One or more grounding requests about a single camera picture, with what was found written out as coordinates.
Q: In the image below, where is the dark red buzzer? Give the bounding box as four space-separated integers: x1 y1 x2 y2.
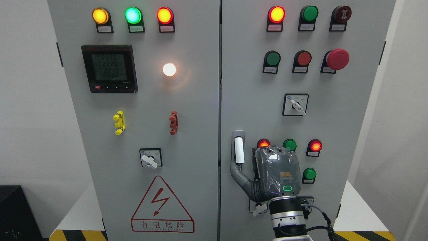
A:
329 6 352 32

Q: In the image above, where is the red lit indicator top right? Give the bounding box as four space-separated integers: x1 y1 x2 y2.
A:
266 5 286 32

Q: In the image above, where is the upper right selector switch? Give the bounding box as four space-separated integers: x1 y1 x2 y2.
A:
283 93 309 116

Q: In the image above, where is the left door selector switch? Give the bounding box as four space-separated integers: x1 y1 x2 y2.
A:
139 148 163 170

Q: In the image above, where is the white glowing indicator light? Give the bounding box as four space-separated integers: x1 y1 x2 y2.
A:
162 63 177 77

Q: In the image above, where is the grey robotic right hand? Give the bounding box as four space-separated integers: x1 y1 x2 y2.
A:
230 146 302 203

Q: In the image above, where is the red lit indicator middle left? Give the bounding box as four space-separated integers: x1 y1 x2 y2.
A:
257 138 271 149

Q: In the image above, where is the red electric hazard warning sticker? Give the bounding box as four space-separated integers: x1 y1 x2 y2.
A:
130 175 195 233

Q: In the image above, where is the yellow terminal connector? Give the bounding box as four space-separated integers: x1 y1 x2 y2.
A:
113 110 126 136

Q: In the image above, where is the green push button lower right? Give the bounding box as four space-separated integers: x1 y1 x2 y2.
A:
302 168 317 184

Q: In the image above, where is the red-orange indicator light left door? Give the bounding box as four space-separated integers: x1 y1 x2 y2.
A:
156 6 175 33

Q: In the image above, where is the silver cabinet door handle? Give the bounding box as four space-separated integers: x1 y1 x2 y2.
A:
231 130 245 165

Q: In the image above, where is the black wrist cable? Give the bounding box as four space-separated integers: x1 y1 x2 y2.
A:
296 197 336 241

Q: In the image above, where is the black box lower left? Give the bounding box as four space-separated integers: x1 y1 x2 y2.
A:
0 185 43 241

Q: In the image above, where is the green push button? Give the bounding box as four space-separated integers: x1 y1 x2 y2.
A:
262 50 281 74
302 168 317 184

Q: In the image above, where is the red lit indicator middle right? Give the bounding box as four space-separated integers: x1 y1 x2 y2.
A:
306 139 323 157

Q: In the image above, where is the green push button upper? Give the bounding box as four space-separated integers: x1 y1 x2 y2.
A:
262 50 281 74

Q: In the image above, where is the grey cabinet door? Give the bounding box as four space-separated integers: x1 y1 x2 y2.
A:
220 0 396 241
48 0 220 241

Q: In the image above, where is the red emergency stop mushroom button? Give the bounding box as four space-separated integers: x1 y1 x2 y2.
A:
320 48 350 74

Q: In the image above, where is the left grey cabinet door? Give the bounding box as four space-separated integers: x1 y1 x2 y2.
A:
48 0 220 241

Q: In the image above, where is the lower white selector switch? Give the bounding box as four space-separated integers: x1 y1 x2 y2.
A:
248 200 269 218

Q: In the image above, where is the black knob selector switch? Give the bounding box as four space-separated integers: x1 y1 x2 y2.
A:
298 196 314 212

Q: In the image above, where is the right grey cabinet door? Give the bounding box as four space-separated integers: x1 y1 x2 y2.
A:
220 0 396 241

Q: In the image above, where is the yellow indicator light top left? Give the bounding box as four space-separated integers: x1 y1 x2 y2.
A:
92 7 114 33

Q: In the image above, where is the green lit indicator light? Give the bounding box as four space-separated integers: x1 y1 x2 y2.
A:
124 7 145 33

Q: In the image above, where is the red lit indicator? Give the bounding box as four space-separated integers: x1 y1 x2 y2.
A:
306 139 323 157
257 138 271 149
266 5 286 32

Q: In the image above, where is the red terminal connector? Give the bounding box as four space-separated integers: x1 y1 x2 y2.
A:
169 111 179 136

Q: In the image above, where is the black digital power meter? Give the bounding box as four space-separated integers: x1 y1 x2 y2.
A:
81 45 138 93

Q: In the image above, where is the red push button upper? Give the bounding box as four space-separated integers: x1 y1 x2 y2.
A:
292 50 312 74

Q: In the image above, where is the green indicator middle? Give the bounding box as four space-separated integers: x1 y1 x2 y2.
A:
283 139 297 151

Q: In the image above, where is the green indicator top right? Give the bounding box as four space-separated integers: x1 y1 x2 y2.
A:
298 5 319 31

